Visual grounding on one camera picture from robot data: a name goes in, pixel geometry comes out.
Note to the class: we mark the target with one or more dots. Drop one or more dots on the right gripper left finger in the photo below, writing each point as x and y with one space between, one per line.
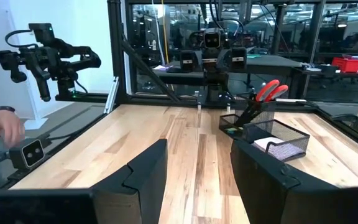
145 180

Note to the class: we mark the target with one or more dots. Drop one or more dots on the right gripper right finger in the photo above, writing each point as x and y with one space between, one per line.
278 193

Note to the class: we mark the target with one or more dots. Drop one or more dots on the purple sticky note pad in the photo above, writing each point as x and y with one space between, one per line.
286 151

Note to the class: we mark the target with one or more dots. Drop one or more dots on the black mesh desk organizer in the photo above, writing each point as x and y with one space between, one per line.
278 137

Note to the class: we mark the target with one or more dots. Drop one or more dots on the black pen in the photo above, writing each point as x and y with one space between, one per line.
253 109
249 113

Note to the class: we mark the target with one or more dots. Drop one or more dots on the dark grey side desk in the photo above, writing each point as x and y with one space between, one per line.
269 62

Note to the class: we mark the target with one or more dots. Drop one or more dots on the red plastic crate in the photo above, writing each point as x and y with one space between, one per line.
346 64

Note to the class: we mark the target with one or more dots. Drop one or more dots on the person's hand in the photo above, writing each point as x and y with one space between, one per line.
8 127

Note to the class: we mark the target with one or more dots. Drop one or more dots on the person's wristwatch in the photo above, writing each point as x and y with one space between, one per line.
3 109

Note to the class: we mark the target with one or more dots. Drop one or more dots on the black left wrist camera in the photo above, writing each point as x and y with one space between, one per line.
212 39

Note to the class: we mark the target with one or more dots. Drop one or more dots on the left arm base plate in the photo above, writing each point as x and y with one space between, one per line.
217 99

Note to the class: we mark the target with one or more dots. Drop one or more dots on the silver metal bracket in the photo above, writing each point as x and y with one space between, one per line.
111 95

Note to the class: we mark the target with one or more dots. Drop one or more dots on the black aluminium table frame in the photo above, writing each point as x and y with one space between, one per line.
118 62

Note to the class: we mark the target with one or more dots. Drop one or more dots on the black frame bracket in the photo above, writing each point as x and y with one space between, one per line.
350 121

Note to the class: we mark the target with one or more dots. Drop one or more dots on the black table-level camera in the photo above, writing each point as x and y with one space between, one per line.
30 154

